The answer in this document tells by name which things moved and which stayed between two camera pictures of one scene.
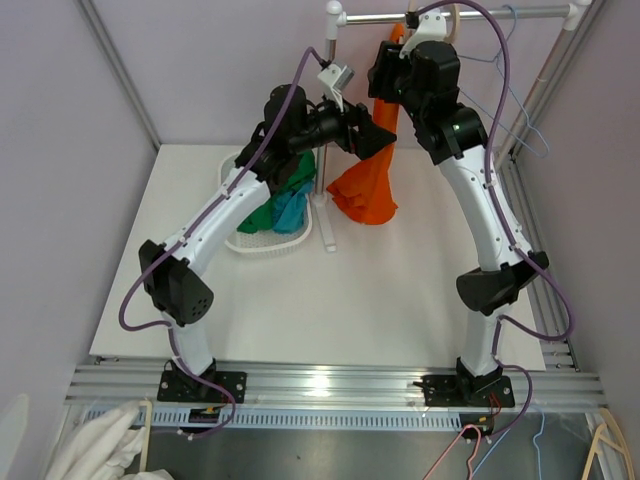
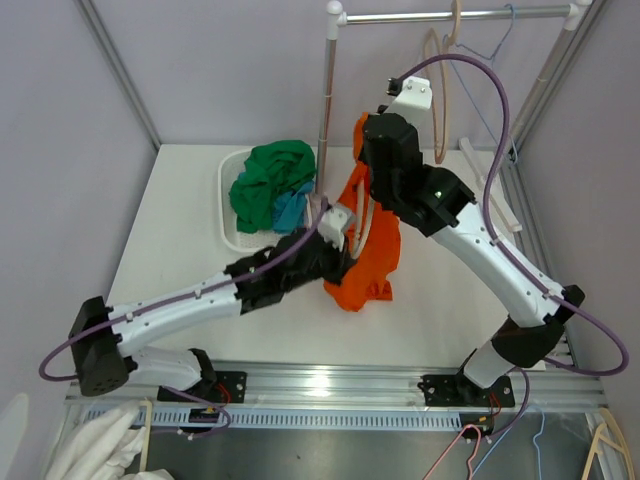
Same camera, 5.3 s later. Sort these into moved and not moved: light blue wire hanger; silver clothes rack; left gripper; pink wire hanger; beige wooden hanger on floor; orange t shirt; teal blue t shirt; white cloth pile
Moved: light blue wire hanger; orange t shirt; left gripper
Not moved: teal blue t shirt; pink wire hanger; white cloth pile; silver clothes rack; beige wooden hanger on floor
